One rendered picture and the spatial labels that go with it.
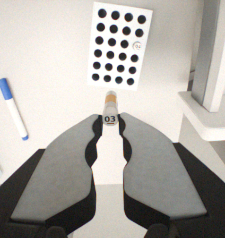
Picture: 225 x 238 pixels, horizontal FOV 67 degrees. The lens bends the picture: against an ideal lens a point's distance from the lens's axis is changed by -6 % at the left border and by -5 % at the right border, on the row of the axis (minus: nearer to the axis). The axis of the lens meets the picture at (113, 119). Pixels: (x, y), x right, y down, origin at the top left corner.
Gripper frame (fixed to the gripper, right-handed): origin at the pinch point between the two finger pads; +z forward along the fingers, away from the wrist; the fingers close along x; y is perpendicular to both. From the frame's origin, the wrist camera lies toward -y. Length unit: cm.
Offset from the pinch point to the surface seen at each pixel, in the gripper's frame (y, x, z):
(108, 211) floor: 165, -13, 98
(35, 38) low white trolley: -4.2, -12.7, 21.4
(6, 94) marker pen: 4.9, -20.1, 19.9
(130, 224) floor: 191, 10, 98
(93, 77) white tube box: 2.7, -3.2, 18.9
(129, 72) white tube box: 1.9, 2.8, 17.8
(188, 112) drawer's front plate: 5.3, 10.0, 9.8
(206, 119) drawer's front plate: 4.6, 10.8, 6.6
